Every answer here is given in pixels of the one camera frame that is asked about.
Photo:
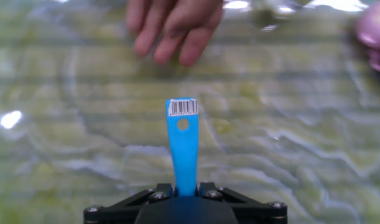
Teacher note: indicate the person left hand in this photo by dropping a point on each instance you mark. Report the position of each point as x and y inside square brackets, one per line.
[174, 25]

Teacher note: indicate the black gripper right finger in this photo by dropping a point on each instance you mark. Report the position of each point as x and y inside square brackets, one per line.
[255, 211]

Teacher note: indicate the pink purple plastic toy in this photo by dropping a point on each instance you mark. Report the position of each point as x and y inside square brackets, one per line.
[374, 34]

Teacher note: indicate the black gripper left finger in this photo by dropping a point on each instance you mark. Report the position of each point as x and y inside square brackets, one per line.
[121, 210]

